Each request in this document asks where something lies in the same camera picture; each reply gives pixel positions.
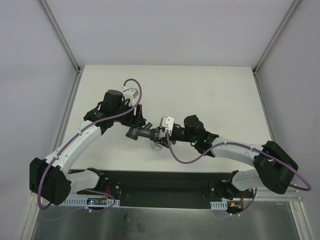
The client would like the left aluminium corner post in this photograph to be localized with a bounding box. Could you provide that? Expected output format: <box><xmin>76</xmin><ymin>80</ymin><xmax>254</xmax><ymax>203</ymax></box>
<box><xmin>37</xmin><ymin>0</ymin><xmax>82</xmax><ymax>74</ymax></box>

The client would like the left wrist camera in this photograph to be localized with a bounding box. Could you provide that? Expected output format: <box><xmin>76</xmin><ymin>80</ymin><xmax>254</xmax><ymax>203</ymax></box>
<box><xmin>122</xmin><ymin>86</ymin><xmax>139</xmax><ymax>106</ymax></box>

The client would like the right aluminium corner post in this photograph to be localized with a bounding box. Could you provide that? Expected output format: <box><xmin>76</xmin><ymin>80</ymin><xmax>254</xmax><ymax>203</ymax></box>
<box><xmin>252</xmin><ymin>0</ymin><xmax>303</xmax><ymax>76</ymax></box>

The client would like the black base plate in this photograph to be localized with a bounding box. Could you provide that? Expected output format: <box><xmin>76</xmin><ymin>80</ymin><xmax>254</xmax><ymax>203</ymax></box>
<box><xmin>74</xmin><ymin>169</ymin><xmax>253</xmax><ymax>208</ymax></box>

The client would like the right white cable duct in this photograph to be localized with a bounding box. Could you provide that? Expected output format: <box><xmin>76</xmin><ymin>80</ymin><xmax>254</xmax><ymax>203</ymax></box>
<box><xmin>210</xmin><ymin>201</ymin><xmax>228</xmax><ymax>211</ymax></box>

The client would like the white cable duct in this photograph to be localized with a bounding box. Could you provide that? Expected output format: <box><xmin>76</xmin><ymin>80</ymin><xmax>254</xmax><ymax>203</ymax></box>
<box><xmin>210</xmin><ymin>201</ymin><xmax>228</xmax><ymax>211</ymax></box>
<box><xmin>59</xmin><ymin>196</ymin><xmax>121</xmax><ymax>208</ymax></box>

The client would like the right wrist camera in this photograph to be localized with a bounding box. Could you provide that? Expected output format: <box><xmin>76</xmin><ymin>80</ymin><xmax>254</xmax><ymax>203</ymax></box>
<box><xmin>159</xmin><ymin>116</ymin><xmax>175</xmax><ymax>132</ymax></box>

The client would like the grey pipe tee fitting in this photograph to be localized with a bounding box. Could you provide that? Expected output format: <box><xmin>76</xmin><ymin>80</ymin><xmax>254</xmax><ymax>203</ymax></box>
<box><xmin>125</xmin><ymin>122</ymin><xmax>153</xmax><ymax>141</ymax></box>

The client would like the aluminium corner post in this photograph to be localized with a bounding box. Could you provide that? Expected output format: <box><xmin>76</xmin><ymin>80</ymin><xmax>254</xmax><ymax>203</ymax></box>
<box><xmin>37</xmin><ymin>0</ymin><xmax>82</xmax><ymax>74</ymax></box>
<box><xmin>252</xmin><ymin>0</ymin><xmax>303</xmax><ymax>76</ymax></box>

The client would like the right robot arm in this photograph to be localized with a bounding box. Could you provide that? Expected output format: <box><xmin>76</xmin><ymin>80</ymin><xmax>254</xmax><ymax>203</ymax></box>
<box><xmin>149</xmin><ymin>115</ymin><xmax>299</xmax><ymax>198</ymax></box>

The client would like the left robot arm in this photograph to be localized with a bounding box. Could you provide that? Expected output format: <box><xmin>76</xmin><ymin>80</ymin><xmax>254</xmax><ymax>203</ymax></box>
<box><xmin>29</xmin><ymin>86</ymin><xmax>146</xmax><ymax>206</ymax></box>

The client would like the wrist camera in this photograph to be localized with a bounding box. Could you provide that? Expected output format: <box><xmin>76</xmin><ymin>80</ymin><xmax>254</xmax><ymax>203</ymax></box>
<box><xmin>122</xmin><ymin>86</ymin><xmax>139</xmax><ymax>106</ymax></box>
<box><xmin>159</xmin><ymin>116</ymin><xmax>175</xmax><ymax>132</ymax></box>

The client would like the left white cable duct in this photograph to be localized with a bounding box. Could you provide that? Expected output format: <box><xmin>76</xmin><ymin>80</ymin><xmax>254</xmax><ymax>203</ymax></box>
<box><xmin>59</xmin><ymin>196</ymin><xmax>121</xmax><ymax>208</ymax></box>

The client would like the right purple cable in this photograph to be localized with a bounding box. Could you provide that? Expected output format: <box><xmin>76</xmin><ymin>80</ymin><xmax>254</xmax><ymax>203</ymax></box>
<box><xmin>166</xmin><ymin>132</ymin><xmax>313</xmax><ymax>220</ymax></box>

